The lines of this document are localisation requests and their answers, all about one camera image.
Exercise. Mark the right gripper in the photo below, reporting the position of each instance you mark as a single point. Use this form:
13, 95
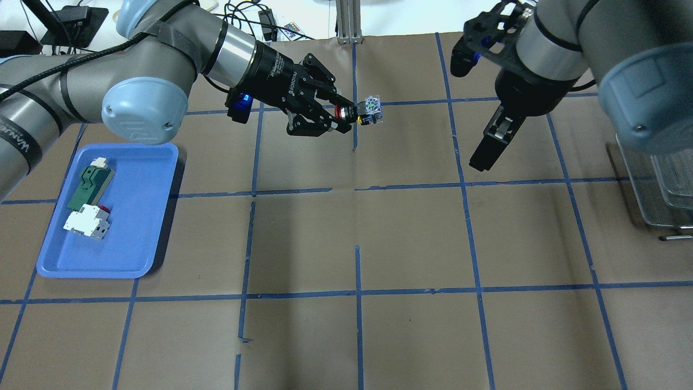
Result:
521, 90

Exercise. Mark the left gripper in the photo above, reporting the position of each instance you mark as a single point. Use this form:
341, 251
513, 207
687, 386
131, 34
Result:
275, 75

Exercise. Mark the red emergency stop button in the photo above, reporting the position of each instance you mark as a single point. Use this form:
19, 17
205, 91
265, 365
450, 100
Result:
367, 112

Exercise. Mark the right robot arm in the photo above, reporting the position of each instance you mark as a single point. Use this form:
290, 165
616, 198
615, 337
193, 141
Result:
639, 54

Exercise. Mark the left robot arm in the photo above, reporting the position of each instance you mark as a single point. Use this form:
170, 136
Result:
139, 89

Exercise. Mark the blue plastic tray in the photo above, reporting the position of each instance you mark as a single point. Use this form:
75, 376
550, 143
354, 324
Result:
136, 198

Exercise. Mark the green electrical module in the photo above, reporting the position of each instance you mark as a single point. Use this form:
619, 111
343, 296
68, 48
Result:
93, 182

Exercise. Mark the white circuit breaker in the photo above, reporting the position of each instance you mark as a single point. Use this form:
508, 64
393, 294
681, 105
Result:
89, 221

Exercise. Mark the aluminium frame post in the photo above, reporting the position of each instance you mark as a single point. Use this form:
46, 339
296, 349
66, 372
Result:
348, 22

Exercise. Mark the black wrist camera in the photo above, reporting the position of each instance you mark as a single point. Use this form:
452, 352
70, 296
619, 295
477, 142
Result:
494, 35

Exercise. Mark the wire mesh shelf rack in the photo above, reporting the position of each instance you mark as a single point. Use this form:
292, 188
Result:
662, 187

